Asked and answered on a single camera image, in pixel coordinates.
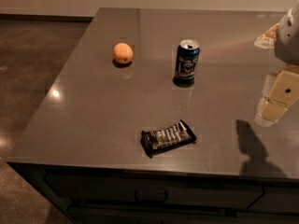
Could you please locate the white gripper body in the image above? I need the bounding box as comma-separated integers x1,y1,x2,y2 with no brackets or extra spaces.
275,4,299,65

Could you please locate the blue pepsi can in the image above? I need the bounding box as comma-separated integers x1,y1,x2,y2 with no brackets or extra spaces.
175,39,200,81

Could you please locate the black snack bar wrapper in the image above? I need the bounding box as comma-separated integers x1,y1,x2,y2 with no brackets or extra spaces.
140,119,197,158

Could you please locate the black drawer handle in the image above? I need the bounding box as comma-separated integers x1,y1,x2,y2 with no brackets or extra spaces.
135,189,168,203

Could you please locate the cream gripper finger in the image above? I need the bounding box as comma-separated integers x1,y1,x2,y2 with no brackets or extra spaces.
255,64,299,127
254,23,279,49

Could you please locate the orange fruit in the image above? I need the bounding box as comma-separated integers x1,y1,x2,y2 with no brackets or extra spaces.
113,43,134,64

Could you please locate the dark cabinet drawer front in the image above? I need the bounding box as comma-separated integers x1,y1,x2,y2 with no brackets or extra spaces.
45,174,263,208

